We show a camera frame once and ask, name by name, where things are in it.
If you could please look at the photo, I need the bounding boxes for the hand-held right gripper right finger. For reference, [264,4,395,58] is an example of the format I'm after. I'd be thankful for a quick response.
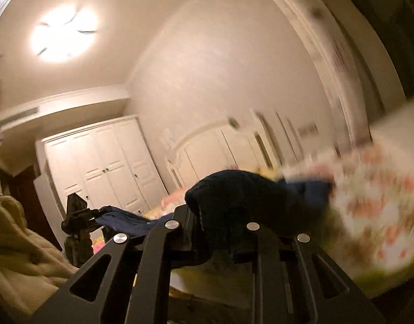
[227,222,388,324]

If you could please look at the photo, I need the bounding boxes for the white bed headboard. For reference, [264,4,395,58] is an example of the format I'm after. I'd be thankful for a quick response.
[166,111,285,190]

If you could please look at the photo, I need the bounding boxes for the yellow daisy bedsheet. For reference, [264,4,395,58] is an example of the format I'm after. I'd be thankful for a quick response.
[144,206,414,301]

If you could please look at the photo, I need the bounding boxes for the white window desk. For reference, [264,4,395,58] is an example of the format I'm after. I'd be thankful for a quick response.
[369,98,414,146]

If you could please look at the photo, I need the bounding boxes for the ceiling air vent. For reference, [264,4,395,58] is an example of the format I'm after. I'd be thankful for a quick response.
[0,106,39,128]

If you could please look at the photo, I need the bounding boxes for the floral quilt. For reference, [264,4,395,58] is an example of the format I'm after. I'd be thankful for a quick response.
[283,142,414,277]

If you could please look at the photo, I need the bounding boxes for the person's left hand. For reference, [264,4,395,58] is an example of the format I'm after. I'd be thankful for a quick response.
[64,232,93,268]

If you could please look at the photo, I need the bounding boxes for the sailboat print curtain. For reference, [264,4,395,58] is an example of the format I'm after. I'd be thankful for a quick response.
[257,0,389,142]

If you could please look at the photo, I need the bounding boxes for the light pink blanket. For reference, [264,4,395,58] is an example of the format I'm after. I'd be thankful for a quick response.
[160,189,188,210]

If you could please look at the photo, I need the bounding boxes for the round ceiling lamp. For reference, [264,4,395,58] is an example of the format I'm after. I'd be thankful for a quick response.
[30,5,100,63]

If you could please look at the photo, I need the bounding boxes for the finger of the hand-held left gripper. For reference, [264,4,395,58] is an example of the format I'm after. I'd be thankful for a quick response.
[88,208,108,227]

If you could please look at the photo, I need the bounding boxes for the white wardrobe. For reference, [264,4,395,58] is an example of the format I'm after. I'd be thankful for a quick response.
[35,115,169,223]

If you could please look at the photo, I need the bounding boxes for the dark wooden door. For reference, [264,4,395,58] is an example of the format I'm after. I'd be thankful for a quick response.
[0,165,64,250]

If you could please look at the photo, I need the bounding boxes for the navy puffer jacket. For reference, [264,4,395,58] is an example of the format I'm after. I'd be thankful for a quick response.
[95,170,336,267]

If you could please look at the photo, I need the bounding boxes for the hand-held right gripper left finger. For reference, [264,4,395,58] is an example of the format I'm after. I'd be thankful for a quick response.
[28,206,211,324]

